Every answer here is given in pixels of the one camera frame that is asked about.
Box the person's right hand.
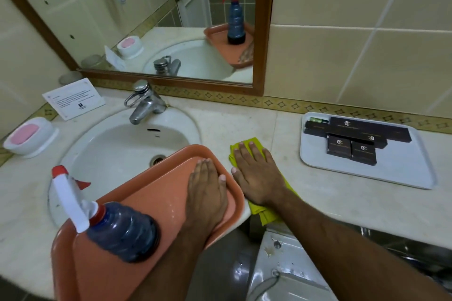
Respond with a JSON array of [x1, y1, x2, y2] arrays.
[[230, 141, 289, 208]]

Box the person's left hand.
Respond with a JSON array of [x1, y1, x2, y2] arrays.
[[184, 158, 229, 231]]

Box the yellow cleaning cloth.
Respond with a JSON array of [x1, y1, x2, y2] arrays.
[[228, 137, 297, 226]]

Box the orange plastic tray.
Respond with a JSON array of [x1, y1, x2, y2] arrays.
[[50, 144, 246, 301]]

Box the person's right forearm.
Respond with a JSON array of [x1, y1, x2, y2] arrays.
[[270, 191, 452, 301]]

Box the person's left forearm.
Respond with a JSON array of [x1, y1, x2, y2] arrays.
[[128, 221, 216, 301]]

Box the small black amenity box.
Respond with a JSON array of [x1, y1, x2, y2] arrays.
[[351, 141, 378, 166], [327, 135, 353, 159]]

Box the long black amenity box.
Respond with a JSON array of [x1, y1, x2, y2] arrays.
[[329, 116, 412, 143], [305, 120, 388, 150]]

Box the blue spray bottle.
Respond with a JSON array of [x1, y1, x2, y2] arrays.
[[51, 165, 161, 264]]

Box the white sink basin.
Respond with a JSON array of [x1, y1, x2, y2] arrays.
[[48, 107, 202, 229]]

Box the chrome faucet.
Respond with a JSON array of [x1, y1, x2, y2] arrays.
[[124, 79, 168, 126]]

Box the white amenity tray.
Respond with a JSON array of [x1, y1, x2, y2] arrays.
[[299, 111, 437, 190]]

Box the white notice card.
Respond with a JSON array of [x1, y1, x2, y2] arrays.
[[42, 78, 106, 121]]

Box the wooden framed mirror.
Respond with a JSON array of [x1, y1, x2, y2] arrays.
[[0, 0, 278, 97]]

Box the white soap dish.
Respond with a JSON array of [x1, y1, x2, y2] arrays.
[[3, 117, 59, 159]]

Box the pink soap bar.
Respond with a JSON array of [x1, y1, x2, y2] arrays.
[[9, 124, 40, 146]]

